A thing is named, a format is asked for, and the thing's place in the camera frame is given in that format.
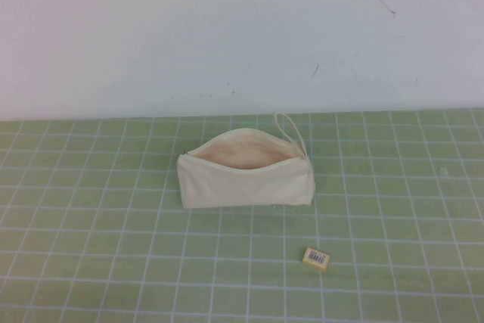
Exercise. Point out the yellow eraser with barcode label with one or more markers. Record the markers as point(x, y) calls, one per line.
point(315, 255)

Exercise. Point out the green grid cutting mat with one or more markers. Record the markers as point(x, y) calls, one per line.
point(113, 262)

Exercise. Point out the cream fabric pencil case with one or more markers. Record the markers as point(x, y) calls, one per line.
point(242, 188)

